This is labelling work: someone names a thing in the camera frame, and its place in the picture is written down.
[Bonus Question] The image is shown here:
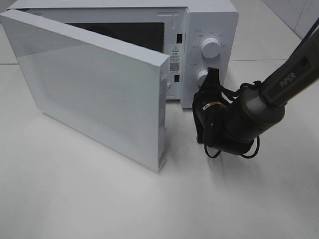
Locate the white microwave door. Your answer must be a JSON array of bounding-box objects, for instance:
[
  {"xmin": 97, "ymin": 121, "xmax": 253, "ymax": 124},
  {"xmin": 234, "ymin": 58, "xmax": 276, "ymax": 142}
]
[{"xmin": 0, "ymin": 9, "xmax": 169, "ymax": 172}]

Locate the white microwave oven body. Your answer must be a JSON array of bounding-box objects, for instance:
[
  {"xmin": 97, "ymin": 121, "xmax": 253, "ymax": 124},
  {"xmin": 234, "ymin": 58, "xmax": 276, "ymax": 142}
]
[{"xmin": 0, "ymin": 0, "xmax": 239, "ymax": 108}]

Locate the upper white power knob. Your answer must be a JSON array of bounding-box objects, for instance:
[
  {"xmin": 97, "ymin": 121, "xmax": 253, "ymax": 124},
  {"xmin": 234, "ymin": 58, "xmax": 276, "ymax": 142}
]
[{"xmin": 200, "ymin": 36, "xmax": 221, "ymax": 59}]

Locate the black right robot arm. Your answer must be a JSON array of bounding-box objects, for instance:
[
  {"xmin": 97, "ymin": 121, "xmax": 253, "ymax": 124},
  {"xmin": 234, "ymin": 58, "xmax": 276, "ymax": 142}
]
[{"xmin": 192, "ymin": 21, "xmax": 319, "ymax": 159}]

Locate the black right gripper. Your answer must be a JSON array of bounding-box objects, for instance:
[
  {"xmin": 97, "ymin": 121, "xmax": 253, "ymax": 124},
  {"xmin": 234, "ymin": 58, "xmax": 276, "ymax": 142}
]
[{"xmin": 192, "ymin": 67, "xmax": 224, "ymax": 144}]

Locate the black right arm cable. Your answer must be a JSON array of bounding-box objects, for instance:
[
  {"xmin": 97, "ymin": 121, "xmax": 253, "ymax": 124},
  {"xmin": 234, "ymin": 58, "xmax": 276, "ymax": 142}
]
[{"xmin": 203, "ymin": 81, "xmax": 262, "ymax": 159}]

